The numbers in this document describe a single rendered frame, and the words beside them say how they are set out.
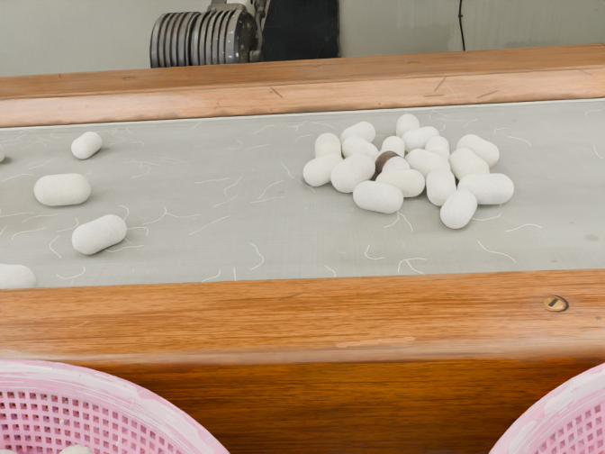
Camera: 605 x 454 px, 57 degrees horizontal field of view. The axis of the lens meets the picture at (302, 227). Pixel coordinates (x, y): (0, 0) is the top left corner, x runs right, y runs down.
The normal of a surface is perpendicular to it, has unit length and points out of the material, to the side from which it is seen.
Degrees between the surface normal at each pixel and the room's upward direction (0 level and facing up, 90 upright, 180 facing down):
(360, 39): 90
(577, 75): 45
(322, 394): 90
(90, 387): 75
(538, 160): 0
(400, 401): 90
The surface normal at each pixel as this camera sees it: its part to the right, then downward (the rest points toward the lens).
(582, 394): 0.41, 0.19
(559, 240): -0.06, -0.86
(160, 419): -0.61, 0.19
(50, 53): -0.01, 0.51
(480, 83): -0.06, -0.25
